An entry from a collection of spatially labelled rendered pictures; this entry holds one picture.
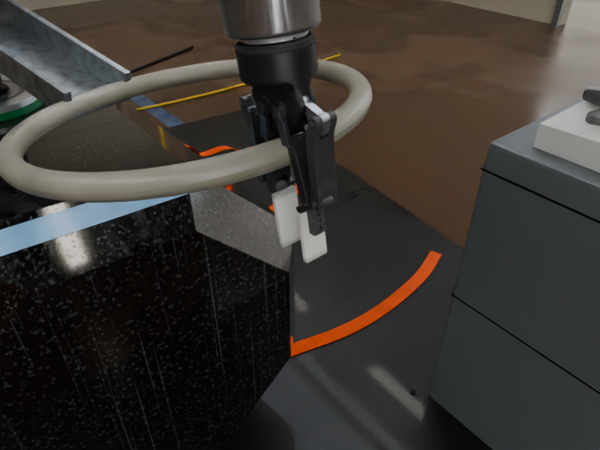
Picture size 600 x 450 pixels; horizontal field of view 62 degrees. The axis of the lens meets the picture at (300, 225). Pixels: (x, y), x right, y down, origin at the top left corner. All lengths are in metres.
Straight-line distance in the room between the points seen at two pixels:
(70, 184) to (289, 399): 1.08
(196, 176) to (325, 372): 1.13
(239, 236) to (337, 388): 0.69
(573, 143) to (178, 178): 0.73
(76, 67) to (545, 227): 0.90
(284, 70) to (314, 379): 1.18
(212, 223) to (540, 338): 0.71
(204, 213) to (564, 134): 0.65
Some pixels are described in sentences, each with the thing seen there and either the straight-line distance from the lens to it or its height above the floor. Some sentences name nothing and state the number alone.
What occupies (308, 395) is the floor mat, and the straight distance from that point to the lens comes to 1.50.
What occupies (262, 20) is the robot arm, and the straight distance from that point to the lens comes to 0.45.
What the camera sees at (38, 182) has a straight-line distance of 0.57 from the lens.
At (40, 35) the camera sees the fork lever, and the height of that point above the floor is 0.97.
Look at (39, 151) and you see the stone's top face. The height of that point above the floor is 0.80.
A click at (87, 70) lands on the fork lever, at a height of 0.93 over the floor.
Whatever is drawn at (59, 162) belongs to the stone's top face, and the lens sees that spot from 0.99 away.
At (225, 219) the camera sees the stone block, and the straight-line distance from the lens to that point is 0.94.
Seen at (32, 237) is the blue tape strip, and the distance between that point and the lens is 0.85.
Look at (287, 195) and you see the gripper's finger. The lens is 0.56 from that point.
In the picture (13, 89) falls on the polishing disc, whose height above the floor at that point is 0.83.
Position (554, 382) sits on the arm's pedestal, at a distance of 1.22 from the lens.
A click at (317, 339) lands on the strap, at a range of 1.62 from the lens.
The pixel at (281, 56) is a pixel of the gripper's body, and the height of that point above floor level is 1.10.
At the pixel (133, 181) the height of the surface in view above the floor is 0.99.
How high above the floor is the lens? 1.23
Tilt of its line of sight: 36 degrees down
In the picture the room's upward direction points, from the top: straight up
